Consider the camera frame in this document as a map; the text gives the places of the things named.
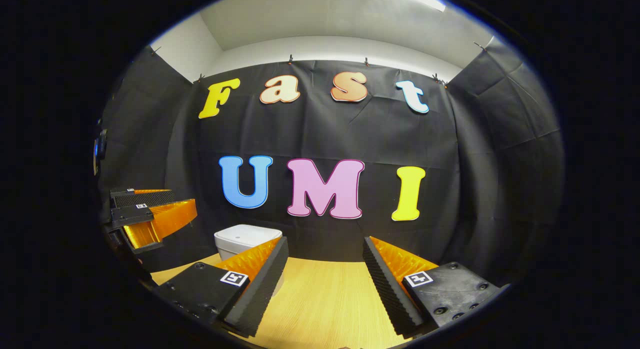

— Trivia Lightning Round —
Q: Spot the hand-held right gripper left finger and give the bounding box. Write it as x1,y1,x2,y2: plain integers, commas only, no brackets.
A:
152,236,290,338

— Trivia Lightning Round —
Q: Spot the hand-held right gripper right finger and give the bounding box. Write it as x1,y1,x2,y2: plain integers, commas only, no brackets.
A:
363,236,501,338

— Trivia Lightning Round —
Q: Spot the grey desktop garbage bin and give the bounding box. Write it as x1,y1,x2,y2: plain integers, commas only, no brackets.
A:
214,224,284,264

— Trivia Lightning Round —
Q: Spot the wooden desktop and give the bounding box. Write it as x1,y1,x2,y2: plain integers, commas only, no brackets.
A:
150,254,441,349

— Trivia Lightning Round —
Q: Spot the black backdrop cloth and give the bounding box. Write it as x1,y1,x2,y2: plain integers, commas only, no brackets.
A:
97,36,566,290

